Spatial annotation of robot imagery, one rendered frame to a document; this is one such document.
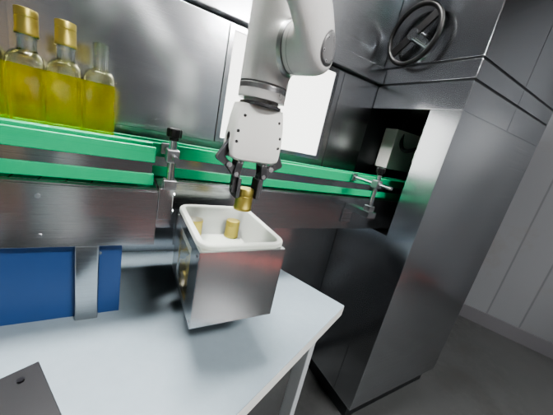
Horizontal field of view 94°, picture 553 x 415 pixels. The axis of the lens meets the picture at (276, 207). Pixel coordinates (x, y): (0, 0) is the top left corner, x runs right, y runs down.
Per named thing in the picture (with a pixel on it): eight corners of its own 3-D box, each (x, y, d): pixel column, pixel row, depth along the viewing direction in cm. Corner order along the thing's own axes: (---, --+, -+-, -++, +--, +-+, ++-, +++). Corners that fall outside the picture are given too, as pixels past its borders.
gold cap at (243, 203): (253, 212, 51) (257, 191, 50) (236, 212, 49) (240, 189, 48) (247, 206, 54) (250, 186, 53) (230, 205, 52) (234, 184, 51)
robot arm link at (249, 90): (275, 94, 51) (272, 109, 52) (233, 81, 47) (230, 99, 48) (297, 92, 44) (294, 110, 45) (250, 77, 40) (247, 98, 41)
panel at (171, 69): (313, 158, 107) (335, 70, 98) (318, 160, 105) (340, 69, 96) (16, 104, 61) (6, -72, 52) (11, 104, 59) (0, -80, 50)
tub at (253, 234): (240, 235, 72) (245, 206, 69) (279, 281, 53) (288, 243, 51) (174, 236, 63) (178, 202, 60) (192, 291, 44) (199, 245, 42)
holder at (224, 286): (229, 253, 78) (237, 204, 74) (270, 314, 56) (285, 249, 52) (168, 256, 69) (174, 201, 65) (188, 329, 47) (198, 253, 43)
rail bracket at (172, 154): (169, 177, 64) (174, 126, 61) (181, 197, 51) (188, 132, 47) (156, 175, 63) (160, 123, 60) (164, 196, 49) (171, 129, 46)
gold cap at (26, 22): (41, 41, 51) (41, 16, 49) (36, 37, 48) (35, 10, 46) (16, 34, 49) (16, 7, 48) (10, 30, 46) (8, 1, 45)
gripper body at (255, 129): (276, 105, 52) (266, 160, 55) (227, 92, 47) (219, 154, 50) (295, 106, 46) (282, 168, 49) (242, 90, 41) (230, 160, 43)
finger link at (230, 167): (239, 160, 50) (233, 193, 51) (222, 158, 48) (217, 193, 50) (244, 164, 47) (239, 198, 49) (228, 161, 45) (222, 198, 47)
